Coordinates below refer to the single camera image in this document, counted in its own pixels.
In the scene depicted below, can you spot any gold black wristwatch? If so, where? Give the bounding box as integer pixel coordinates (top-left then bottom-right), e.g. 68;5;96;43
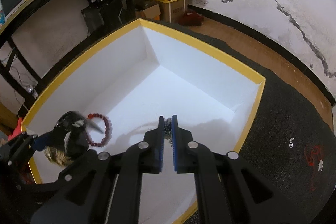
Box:
40;111;104;167

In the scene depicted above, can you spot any red bead bracelet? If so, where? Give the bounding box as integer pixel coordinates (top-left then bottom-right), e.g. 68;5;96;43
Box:
85;113;113;148

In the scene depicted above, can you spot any silver chain necklace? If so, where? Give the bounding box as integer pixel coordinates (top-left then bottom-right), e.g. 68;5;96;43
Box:
163;118;174;147

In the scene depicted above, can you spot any black yellow-edged desk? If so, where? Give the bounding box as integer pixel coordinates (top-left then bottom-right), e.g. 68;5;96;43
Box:
1;0;135;116

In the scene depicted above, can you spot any yellow white storage box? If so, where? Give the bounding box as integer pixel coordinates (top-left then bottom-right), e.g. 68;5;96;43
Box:
23;19;266;223

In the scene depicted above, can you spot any brown cardboard box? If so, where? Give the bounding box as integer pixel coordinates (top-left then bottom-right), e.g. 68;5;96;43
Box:
158;0;186;23

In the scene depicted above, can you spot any dark red floor cloth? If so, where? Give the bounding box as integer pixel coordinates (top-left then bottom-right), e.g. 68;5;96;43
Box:
178;11;204;26

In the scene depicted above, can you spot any red cord pendant necklace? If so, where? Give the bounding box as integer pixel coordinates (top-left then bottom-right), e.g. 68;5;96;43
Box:
303;144;326;192

